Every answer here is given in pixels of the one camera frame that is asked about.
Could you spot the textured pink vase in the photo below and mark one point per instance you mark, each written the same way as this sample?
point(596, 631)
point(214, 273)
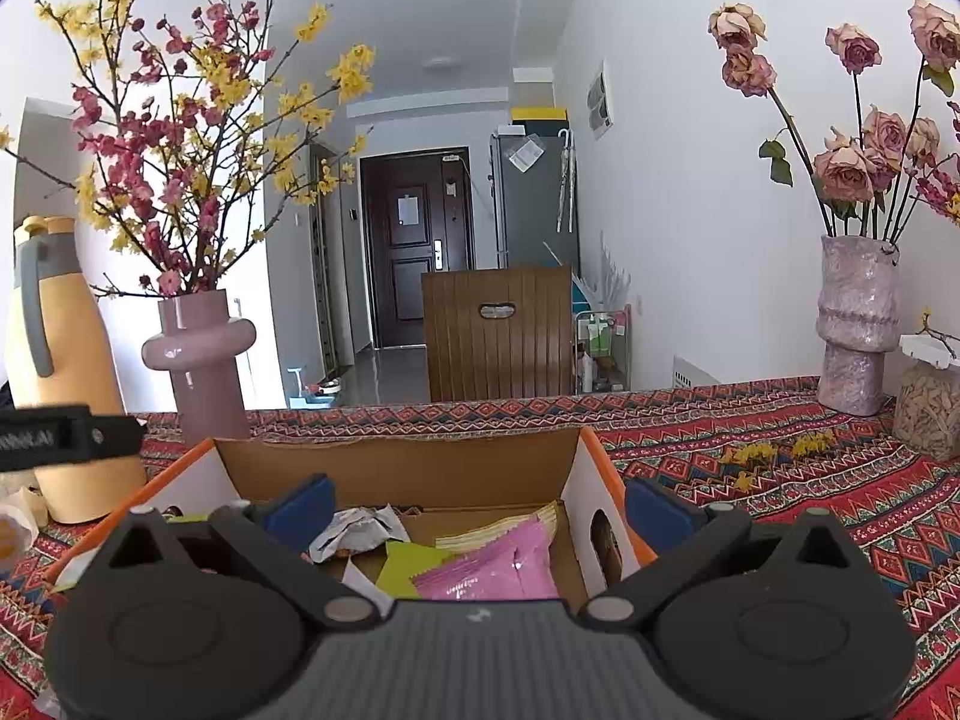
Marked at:
point(859, 330)

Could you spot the white storage cart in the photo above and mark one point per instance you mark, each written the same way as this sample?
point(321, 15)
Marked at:
point(600, 352)

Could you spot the pink snack packet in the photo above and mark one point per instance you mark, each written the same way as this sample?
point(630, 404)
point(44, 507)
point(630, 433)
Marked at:
point(495, 570)

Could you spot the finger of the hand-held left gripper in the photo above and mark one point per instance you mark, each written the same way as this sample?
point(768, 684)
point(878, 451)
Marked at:
point(105, 435)

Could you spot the pink and yellow blossom branches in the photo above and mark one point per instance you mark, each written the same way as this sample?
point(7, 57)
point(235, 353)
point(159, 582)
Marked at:
point(180, 142)

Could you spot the yellow and black box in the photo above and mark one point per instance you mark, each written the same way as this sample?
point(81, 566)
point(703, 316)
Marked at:
point(540, 115)

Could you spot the white wall panel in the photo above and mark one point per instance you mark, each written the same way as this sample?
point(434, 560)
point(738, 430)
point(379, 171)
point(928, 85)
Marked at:
point(600, 101)

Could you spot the round ceiling lamp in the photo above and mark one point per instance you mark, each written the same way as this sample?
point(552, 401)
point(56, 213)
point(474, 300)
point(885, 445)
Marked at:
point(439, 62)

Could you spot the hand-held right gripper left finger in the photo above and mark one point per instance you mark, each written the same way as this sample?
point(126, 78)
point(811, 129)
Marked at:
point(304, 514)

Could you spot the green snack packet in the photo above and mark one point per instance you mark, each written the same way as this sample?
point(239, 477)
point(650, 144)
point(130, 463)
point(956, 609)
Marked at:
point(412, 566)

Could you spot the white folded umbrella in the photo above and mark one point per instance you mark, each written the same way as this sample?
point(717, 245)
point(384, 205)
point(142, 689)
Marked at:
point(566, 180)

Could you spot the smooth pink vase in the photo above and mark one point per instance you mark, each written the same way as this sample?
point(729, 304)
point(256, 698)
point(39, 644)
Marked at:
point(206, 390)

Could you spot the dried pink roses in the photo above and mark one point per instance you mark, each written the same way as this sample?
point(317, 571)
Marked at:
point(847, 165)

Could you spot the clear jar white lid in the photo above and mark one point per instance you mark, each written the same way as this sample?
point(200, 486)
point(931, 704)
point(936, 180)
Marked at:
point(930, 405)

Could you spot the silver wrapper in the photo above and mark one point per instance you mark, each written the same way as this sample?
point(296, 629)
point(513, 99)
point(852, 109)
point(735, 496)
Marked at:
point(360, 532)

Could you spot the grey refrigerator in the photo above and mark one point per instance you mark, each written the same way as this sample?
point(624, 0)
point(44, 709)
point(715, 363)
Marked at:
point(532, 217)

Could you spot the red patterned tablecloth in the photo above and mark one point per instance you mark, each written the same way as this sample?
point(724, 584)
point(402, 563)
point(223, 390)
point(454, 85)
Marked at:
point(750, 435)

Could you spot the fallen yellow flower petals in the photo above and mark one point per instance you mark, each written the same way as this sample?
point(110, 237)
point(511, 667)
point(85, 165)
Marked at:
point(754, 454)

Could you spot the brown cardboard box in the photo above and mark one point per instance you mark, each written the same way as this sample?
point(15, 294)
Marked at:
point(495, 360)

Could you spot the dark entrance door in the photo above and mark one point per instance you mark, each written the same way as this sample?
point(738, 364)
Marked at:
point(412, 255)

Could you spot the orange cardboard box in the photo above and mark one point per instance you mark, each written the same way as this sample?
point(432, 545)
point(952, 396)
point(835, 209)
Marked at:
point(405, 465)

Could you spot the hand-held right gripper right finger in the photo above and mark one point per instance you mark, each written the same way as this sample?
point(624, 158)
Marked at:
point(660, 514)

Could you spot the white wall heater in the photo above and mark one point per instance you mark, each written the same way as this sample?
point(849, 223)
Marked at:
point(694, 375)

